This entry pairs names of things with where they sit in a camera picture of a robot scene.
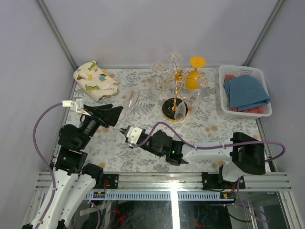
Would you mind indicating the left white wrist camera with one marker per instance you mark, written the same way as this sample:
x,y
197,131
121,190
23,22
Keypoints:
x,y
75,104

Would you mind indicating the aluminium front rail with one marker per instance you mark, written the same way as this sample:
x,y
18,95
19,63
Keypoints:
x,y
184,186

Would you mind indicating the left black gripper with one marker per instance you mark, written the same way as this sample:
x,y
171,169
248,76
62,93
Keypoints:
x,y
111,114

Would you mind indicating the tall clear flute glass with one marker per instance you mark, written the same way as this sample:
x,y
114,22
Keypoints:
x,y
180,112

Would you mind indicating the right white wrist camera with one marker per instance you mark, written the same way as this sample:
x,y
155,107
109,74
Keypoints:
x,y
133,135

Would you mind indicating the plain clear flute glass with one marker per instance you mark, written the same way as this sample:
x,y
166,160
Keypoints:
x,y
131,98

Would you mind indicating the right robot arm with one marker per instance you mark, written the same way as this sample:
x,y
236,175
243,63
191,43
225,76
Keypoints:
x,y
242,154

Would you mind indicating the gold wine glass rack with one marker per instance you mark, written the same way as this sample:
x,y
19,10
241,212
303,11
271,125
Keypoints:
x,y
170,105

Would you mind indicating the short clear wine glass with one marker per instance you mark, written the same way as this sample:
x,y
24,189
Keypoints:
x,y
174,58

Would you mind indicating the red cloth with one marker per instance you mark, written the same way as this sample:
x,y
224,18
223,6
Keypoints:
x,y
252,110

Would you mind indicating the dinosaur print cloth bag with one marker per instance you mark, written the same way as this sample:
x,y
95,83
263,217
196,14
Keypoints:
x,y
95,81

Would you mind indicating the yellow plastic goblet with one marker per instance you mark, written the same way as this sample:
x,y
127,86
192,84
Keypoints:
x,y
194,77

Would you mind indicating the white plastic basket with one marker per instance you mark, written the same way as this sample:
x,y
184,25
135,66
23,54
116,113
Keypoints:
x,y
243,92

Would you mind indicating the slim clear champagne flute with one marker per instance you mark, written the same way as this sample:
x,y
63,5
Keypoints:
x,y
160,83

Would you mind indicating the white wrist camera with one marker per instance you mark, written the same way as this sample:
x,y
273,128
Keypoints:
x,y
133,135
75,104

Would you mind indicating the blue folded cloth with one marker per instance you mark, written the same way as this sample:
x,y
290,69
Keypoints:
x,y
245,91

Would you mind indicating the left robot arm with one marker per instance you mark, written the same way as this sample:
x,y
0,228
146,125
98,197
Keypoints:
x,y
72,179

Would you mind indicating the floral table mat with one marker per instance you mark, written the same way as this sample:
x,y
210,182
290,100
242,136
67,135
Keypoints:
x,y
243,153

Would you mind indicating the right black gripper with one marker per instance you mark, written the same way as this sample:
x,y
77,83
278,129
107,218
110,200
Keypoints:
x,y
125,132

